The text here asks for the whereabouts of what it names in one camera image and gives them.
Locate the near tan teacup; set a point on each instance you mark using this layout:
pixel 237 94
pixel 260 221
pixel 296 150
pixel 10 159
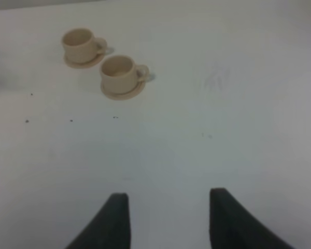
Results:
pixel 121 75

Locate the tan teacup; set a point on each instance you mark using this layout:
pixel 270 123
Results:
pixel 80 45
pixel 121 75

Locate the near tan saucer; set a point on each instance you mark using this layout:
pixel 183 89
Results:
pixel 126 96

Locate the far tan saucer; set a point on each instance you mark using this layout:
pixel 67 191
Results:
pixel 89 64

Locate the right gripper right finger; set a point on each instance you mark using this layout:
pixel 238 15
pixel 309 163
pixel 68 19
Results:
pixel 232 226

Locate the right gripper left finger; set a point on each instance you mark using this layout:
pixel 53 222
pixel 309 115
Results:
pixel 110 228

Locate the tan saucer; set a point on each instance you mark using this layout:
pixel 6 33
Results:
pixel 89 64
pixel 126 96

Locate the far tan teacup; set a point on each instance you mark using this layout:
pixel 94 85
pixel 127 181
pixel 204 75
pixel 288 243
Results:
pixel 80 45

